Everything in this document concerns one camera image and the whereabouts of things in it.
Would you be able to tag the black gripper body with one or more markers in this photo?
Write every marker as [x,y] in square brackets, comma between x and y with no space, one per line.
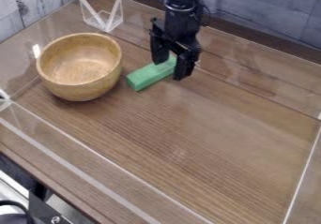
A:
[180,27]

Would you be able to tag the black metal clamp bracket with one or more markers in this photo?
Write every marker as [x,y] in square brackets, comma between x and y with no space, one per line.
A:
[49,208]

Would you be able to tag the green rectangular block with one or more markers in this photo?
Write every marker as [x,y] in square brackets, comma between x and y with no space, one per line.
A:
[150,74]

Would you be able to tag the clear acrylic enclosure wall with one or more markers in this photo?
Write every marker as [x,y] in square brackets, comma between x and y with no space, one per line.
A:
[176,155]

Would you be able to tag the wooden bowl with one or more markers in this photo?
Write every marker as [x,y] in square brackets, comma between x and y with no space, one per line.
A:
[79,66]

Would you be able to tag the clear acrylic corner bracket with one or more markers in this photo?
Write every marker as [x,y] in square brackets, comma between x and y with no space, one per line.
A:
[103,20]

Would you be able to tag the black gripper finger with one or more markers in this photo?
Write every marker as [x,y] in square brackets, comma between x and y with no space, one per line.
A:
[160,49]
[186,60]

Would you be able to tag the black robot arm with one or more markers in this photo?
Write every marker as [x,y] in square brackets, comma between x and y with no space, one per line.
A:
[173,34]

